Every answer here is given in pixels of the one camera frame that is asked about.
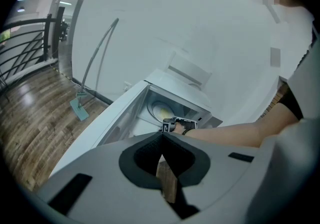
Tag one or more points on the white plate of food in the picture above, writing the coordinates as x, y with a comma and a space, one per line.
163, 111

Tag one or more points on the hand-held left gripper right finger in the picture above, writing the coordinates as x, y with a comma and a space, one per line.
220, 168

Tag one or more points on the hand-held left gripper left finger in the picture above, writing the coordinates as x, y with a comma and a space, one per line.
105, 168

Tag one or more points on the white microwave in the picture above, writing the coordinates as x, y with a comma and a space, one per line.
130, 118

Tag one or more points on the person's right forearm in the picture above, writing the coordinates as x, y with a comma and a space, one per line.
237, 134

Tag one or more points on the grey arc floor lamp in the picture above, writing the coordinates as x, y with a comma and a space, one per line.
100, 50

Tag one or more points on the person's right hand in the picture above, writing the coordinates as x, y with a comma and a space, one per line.
179, 129

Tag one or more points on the white wall socket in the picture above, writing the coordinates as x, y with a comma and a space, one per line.
127, 86

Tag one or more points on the person's white shirt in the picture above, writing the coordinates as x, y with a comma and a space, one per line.
305, 73

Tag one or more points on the black wristband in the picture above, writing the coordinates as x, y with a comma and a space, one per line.
186, 132

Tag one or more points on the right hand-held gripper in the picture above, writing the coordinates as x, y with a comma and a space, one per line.
186, 124

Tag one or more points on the black metal railing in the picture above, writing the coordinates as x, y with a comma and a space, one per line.
32, 43

